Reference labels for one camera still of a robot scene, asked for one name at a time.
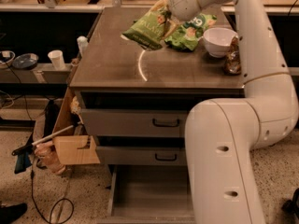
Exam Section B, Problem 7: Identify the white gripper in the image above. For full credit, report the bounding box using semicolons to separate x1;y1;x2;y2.
150;0;220;38

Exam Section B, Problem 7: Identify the green jalapeno chip bag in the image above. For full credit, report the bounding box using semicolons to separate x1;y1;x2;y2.
121;7;171;50

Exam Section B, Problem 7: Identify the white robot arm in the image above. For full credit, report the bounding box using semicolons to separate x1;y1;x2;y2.
166;0;298;224

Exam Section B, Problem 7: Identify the light green chip bag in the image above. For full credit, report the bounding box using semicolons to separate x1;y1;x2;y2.
164;13;217;51

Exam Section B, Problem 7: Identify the grey drawer cabinet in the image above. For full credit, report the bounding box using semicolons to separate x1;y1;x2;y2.
68;6;247;224

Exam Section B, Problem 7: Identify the top grey drawer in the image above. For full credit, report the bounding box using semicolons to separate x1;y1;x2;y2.
81;109;187;138

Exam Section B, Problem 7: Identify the grey drawer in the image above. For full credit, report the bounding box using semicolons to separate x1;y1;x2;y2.
81;109;187;138
96;147;187;166

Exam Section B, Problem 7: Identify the middle grey drawer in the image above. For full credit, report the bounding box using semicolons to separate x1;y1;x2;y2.
96;147;187;166

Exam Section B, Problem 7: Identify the open bottom drawer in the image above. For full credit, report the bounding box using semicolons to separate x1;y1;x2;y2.
99;165;195;224

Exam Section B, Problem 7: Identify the crushed gold soda can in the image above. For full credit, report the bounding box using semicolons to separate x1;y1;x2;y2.
223;36;241;76

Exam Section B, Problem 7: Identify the white plastic bottle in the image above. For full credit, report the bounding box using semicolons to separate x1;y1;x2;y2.
77;36;89;56

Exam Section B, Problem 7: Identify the white paper cup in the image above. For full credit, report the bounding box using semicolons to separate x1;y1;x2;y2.
48;49;66;70

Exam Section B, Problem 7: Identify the dark round plate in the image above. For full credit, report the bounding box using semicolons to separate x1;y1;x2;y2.
12;53;38;70

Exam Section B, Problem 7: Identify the cardboard box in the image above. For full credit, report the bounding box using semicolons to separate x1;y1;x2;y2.
53;88;100;165

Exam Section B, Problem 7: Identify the white bowl on shelf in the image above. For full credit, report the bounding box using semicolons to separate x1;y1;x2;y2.
0;50;15;69

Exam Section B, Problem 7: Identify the plastic wrapped package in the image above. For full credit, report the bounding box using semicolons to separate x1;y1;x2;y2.
35;141;65;175

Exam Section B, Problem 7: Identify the black shoe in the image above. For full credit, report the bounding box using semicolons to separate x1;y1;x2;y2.
0;203;27;224

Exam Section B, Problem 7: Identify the white stick black handle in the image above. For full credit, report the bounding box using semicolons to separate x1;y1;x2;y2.
11;125;75;156

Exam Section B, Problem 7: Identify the black floor cable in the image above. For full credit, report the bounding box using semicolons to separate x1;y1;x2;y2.
29;168;75;224

